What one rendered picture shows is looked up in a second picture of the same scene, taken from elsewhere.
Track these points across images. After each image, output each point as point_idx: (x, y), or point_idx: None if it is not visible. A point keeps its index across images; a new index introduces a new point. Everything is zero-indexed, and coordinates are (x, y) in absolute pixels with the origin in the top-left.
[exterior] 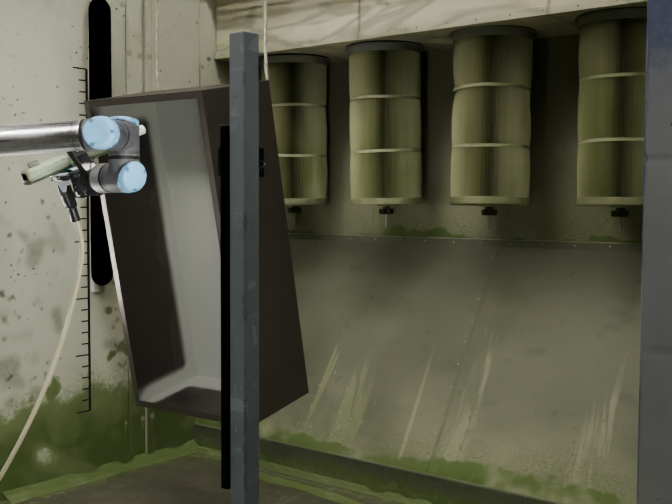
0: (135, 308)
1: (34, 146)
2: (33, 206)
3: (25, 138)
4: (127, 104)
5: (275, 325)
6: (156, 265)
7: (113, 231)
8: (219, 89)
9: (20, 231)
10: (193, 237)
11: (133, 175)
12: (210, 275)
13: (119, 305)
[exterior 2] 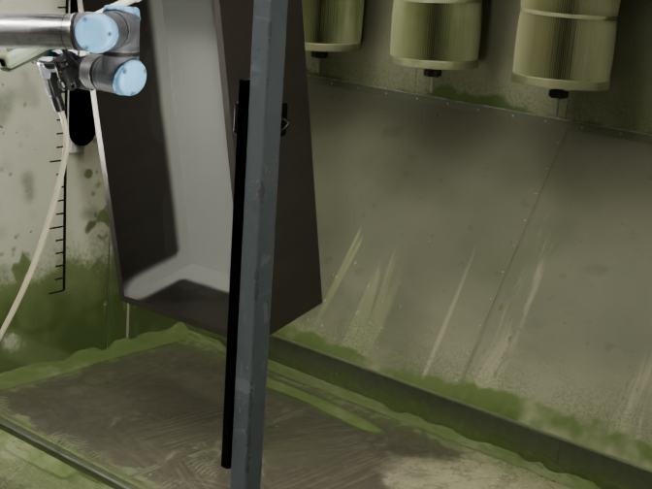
0: (122, 189)
1: (17, 42)
2: (2, 51)
3: (7, 32)
4: None
5: (287, 229)
6: (148, 137)
7: (99, 100)
8: None
9: None
10: (194, 106)
11: (131, 77)
12: (212, 152)
13: (104, 186)
